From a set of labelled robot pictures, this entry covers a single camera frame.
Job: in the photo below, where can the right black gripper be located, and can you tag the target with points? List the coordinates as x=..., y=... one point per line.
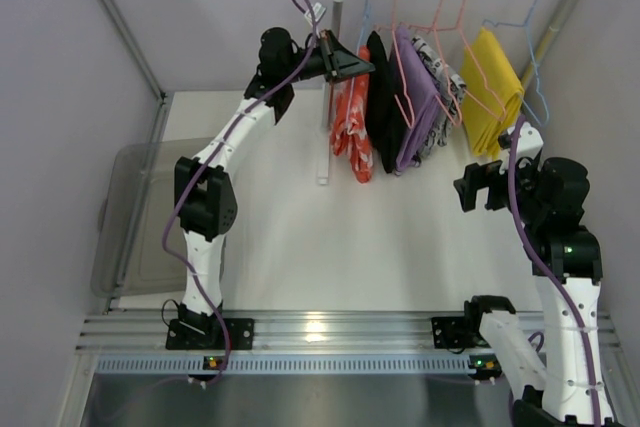
x=471, y=187

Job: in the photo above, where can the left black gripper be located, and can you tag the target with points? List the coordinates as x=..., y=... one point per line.
x=329, y=57

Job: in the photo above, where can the orange white patterned trousers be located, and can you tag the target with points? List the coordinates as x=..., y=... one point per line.
x=349, y=135

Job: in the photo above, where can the light blue wire hanger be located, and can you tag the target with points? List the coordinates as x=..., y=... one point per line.
x=365, y=24

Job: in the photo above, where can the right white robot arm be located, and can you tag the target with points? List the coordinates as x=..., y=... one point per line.
x=546, y=198

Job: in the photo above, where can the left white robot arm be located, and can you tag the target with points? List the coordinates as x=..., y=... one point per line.
x=205, y=204

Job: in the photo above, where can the pink hanger with yellow trousers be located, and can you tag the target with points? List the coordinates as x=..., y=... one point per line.
x=468, y=49

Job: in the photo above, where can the purple trousers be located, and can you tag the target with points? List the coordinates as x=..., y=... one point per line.
x=423, y=94

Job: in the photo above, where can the yellow trousers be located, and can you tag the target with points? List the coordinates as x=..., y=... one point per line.
x=481, y=128

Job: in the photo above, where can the black white patterned trousers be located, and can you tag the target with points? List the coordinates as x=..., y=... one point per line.
x=441, y=127

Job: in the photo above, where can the pink hanger with patterned trousers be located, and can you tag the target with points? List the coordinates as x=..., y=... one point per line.
x=434, y=30

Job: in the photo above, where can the empty light blue hanger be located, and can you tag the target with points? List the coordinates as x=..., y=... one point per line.
x=525, y=26

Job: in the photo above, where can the translucent grey plastic bin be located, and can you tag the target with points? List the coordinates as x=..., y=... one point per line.
x=130, y=259

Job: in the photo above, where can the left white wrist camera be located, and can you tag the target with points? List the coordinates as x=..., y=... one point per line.
x=314, y=14

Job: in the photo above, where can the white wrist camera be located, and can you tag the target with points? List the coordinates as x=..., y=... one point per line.
x=530, y=144
x=314, y=14

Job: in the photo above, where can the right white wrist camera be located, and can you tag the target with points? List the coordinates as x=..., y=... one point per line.
x=530, y=144

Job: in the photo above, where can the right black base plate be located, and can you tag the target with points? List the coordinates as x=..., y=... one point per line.
x=456, y=333

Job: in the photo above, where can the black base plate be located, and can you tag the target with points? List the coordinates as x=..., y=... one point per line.
x=456, y=333
x=235, y=332

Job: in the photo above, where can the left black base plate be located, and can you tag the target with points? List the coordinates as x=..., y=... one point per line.
x=235, y=332

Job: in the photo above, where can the aluminium mounting rail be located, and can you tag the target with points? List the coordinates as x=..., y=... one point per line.
x=296, y=332

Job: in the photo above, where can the slotted grey cable duct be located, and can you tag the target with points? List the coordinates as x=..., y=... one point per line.
x=286, y=364

